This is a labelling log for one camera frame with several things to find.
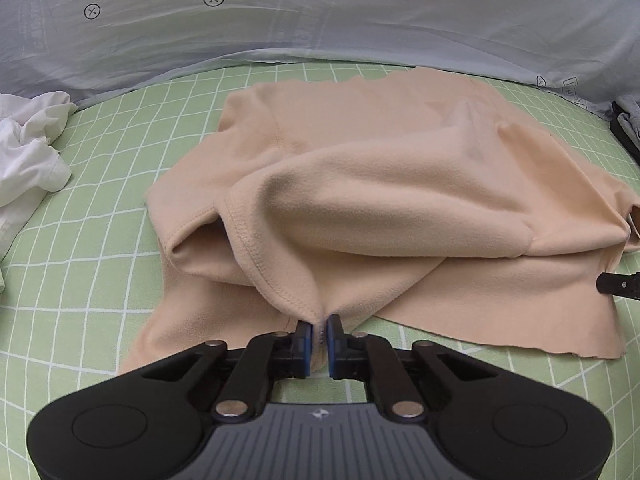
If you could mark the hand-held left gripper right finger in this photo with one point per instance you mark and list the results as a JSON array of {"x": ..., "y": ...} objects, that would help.
[{"x": 334, "y": 352}]

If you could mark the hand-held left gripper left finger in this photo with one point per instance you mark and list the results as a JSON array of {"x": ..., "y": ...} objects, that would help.
[{"x": 302, "y": 352}]

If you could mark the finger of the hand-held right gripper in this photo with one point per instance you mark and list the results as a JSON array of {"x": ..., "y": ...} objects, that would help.
[{"x": 620, "y": 285}]

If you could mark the beige fleece garment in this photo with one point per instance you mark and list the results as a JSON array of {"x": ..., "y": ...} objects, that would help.
[{"x": 400, "y": 185}]

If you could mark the dark grey clothes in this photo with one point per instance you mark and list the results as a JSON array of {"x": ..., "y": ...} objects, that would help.
[{"x": 630, "y": 127}]

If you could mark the green grid cutting mat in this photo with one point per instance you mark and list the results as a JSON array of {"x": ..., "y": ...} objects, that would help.
[{"x": 100, "y": 285}]

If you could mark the grey carrot print quilt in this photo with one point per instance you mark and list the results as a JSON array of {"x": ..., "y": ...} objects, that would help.
[{"x": 350, "y": 20}]

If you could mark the white crumpled garment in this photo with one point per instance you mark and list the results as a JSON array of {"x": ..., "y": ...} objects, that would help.
[{"x": 30, "y": 160}]

